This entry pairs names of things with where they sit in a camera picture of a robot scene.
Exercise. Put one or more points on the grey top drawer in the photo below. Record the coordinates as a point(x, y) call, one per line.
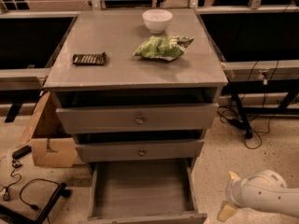
point(137, 118)

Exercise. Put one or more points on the brown cardboard box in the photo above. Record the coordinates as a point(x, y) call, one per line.
point(50, 146)

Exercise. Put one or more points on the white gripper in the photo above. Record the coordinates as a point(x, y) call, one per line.
point(231, 192)

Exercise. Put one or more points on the grey middle drawer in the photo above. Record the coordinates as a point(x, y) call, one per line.
point(137, 151)

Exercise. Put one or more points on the white ceramic bowl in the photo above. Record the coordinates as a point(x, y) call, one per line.
point(157, 20)

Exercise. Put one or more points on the grey bottom drawer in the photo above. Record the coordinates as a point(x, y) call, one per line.
point(143, 192)

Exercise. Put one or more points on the dark snack bar wrapper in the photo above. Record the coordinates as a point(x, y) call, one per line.
point(90, 59)

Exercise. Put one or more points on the grey drawer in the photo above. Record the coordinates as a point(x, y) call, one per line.
point(143, 192)
point(137, 118)
point(137, 151)

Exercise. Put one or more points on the grey drawer cabinet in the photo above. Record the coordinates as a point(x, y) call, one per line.
point(195, 77)

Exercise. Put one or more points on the black stand leg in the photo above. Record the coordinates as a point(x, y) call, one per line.
point(243, 115)

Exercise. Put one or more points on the green chip bag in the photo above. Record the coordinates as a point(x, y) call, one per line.
point(167, 48)

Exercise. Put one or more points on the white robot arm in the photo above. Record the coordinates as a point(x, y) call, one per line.
point(265, 191)

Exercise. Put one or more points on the black power adapter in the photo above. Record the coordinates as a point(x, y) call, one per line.
point(21, 152)

